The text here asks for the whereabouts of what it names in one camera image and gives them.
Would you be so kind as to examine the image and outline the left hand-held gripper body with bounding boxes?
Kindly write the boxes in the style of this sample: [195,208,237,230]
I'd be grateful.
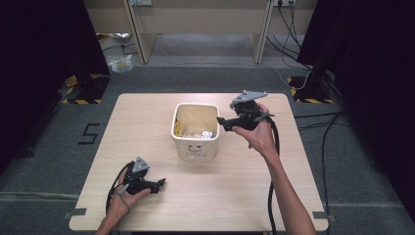
[122,156,159,197]

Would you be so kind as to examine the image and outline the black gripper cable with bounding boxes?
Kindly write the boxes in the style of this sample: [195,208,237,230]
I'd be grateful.
[105,161,135,214]
[264,115,282,235]

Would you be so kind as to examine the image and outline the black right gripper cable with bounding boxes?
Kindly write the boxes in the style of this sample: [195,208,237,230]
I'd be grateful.
[264,115,282,235]

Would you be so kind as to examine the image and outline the yellow packet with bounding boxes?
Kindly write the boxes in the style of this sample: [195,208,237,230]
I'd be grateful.
[173,112,182,137]

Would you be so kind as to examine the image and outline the cream waste bin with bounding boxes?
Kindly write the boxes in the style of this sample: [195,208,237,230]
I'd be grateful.
[170,102,220,163]

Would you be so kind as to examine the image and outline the stand base with striped tape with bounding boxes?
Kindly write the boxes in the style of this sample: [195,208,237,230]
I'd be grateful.
[286,75,337,105]
[61,73,112,106]

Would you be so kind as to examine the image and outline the person's right hand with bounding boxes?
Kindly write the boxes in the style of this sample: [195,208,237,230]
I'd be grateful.
[231,103,282,162]

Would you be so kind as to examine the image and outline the grey tape strip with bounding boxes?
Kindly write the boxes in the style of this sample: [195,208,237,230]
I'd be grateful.
[63,207,88,220]
[311,211,337,223]

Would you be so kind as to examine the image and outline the black curtain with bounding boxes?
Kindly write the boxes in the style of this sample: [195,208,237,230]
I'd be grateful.
[296,0,415,224]
[0,0,112,175]

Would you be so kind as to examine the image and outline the black floor cables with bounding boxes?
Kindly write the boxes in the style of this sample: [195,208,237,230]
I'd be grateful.
[293,110,347,235]

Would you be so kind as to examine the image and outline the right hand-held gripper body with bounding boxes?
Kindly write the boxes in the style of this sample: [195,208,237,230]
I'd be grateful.
[224,90,276,132]

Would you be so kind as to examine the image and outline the crumpled silver foil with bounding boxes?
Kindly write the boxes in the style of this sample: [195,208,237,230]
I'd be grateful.
[97,31,132,43]

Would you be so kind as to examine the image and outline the clear plastic bag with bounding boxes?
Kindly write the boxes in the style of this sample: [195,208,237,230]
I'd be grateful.
[108,54,134,73]

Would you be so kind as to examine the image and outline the person's left hand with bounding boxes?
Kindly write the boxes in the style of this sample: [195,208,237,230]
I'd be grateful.
[108,167,152,217]

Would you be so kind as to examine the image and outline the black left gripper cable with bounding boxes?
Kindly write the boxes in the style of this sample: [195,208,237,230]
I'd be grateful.
[105,161,135,214]

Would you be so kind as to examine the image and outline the black wall cables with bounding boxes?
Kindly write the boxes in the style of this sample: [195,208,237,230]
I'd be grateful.
[264,0,315,71]

